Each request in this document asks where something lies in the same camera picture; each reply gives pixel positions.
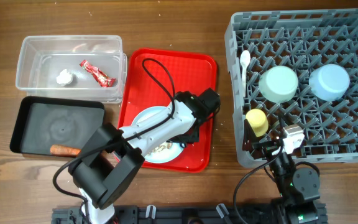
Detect yellow plastic cup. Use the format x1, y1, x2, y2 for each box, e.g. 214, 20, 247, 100
246, 109, 269, 137

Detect light blue plate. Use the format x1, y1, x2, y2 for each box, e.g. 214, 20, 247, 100
132, 106, 184, 164

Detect mint green bowl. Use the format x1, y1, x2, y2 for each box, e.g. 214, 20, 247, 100
259, 66, 298, 103

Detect light blue bowl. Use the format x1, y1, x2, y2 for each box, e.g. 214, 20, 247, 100
309, 64, 350, 101

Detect white plastic spoon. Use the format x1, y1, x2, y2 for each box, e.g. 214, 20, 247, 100
239, 50, 250, 97

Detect red candy wrapper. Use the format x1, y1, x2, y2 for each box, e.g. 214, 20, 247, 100
80, 60, 116, 88

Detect orange carrot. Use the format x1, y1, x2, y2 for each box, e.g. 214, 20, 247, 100
50, 144, 81, 157

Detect white tissue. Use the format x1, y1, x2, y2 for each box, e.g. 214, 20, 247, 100
56, 69, 74, 86

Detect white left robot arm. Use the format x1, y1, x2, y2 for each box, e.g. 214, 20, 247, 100
68, 88, 221, 223

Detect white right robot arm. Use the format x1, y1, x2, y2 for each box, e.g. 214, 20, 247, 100
235, 114, 326, 223

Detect grey dishwasher rack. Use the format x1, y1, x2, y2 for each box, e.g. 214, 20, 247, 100
224, 9, 358, 168

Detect peanut scraps on plate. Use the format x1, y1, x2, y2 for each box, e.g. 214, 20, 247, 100
149, 142, 172, 154

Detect red plastic tray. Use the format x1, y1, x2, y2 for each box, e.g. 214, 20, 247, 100
118, 48, 217, 173

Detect clear plastic bin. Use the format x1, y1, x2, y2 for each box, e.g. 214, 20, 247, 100
16, 35, 127, 103

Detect black bin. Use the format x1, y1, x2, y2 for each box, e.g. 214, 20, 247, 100
9, 96, 105, 156

